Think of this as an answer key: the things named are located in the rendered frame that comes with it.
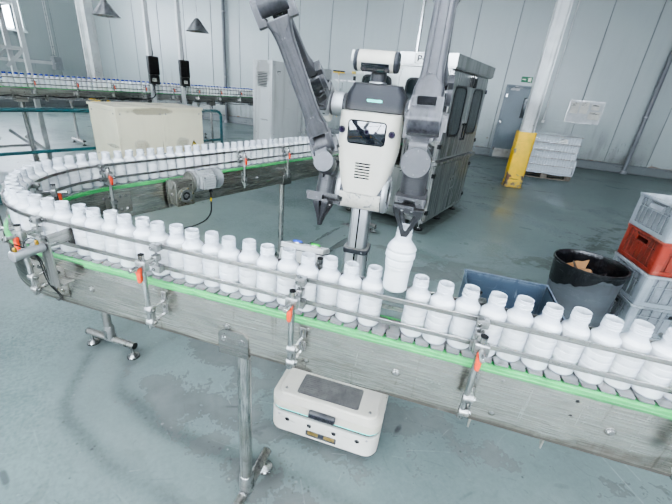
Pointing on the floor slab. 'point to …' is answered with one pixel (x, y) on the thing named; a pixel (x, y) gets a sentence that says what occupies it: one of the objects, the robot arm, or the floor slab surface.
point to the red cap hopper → (17, 71)
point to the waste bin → (586, 282)
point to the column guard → (518, 159)
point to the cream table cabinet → (144, 126)
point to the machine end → (450, 163)
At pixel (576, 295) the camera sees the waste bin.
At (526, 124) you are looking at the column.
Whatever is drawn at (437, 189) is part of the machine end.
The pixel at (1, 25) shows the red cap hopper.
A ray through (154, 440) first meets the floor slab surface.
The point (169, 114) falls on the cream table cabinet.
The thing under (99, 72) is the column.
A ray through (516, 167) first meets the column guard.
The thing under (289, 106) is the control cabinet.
